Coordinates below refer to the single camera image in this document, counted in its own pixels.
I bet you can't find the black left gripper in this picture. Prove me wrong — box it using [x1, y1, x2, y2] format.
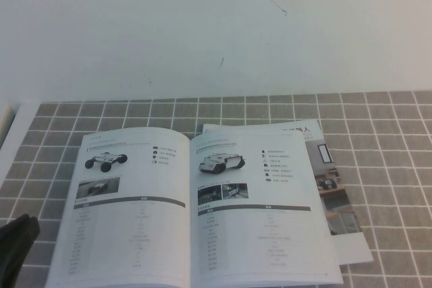
[0, 214, 41, 288]

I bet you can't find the cream board edge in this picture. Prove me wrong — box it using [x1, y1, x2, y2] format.
[0, 103, 16, 149]

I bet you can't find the grey white-grid tablecloth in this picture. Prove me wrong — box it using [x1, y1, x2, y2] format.
[0, 90, 432, 288]

